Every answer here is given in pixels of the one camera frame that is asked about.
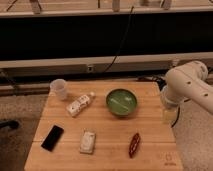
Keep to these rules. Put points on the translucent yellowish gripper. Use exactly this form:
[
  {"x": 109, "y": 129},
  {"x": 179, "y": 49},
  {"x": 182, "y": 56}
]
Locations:
[{"x": 169, "y": 116}]

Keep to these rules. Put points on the green ceramic bowl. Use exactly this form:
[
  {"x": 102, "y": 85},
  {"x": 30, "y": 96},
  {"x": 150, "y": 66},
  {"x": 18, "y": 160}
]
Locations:
[{"x": 121, "y": 102}]

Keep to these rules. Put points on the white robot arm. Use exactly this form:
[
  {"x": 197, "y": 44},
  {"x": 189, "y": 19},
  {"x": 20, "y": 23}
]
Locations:
[{"x": 186, "y": 81}]

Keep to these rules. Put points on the red snack bar wrapper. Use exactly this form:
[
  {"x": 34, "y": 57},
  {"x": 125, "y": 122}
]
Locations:
[{"x": 134, "y": 144}]

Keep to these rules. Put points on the white wrapped packet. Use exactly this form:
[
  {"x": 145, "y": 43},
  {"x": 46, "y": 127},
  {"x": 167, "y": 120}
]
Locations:
[{"x": 87, "y": 143}]

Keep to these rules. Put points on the small white labelled bottle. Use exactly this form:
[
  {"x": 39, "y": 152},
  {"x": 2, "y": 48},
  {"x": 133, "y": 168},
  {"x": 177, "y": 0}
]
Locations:
[{"x": 79, "y": 104}]

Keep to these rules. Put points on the clear plastic cup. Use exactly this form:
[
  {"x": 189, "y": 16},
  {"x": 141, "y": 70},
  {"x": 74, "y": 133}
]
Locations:
[{"x": 58, "y": 86}]

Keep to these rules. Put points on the black smartphone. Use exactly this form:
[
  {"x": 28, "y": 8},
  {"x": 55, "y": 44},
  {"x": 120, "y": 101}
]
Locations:
[{"x": 52, "y": 138}]

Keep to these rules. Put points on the black chair base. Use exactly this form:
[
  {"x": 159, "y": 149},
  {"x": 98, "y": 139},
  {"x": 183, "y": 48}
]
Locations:
[{"x": 11, "y": 124}]

